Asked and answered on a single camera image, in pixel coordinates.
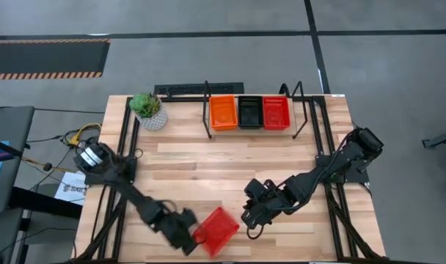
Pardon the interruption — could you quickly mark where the black plastic slotted basket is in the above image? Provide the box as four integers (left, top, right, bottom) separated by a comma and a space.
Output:
237, 95, 265, 131

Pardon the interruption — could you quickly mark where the orange plastic slotted basket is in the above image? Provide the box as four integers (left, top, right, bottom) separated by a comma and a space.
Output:
208, 95, 239, 132

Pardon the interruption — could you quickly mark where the black cable loop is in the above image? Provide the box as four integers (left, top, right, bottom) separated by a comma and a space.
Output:
245, 222, 266, 241

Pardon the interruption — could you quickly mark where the black rectangular panel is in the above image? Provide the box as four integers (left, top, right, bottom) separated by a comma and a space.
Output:
153, 81, 245, 96

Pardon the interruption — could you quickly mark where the succulent in patterned pot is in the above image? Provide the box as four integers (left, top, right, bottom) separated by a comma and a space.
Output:
128, 92, 169, 132

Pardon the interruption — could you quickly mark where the black wire wooden shelf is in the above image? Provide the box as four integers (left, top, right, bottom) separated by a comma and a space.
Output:
202, 80, 310, 142

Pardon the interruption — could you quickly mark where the white printed paper sign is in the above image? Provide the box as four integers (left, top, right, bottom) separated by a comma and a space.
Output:
54, 171, 89, 207

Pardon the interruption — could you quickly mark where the gray side table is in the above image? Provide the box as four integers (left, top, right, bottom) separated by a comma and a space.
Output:
0, 106, 36, 216

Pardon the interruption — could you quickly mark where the black aluminium table frame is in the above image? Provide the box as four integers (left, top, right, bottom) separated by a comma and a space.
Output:
74, 94, 391, 263

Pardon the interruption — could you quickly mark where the yellow cable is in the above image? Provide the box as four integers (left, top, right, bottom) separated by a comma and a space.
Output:
61, 122, 103, 148

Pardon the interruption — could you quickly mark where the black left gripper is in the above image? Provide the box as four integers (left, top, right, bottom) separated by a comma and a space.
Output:
149, 207, 209, 257

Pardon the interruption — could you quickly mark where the black hazard striped floor mat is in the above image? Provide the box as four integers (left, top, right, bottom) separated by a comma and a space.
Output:
0, 38, 112, 81

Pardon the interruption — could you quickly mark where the red plastic slotted basket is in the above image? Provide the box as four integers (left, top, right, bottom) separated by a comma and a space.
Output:
191, 205, 241, 260
263, 95, 292, 131

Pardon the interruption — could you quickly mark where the gray stand leg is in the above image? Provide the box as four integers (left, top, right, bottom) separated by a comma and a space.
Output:
421, 125, 446, 152

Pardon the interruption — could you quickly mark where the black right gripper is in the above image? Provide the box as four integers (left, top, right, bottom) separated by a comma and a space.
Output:
241, 177, 293, 230

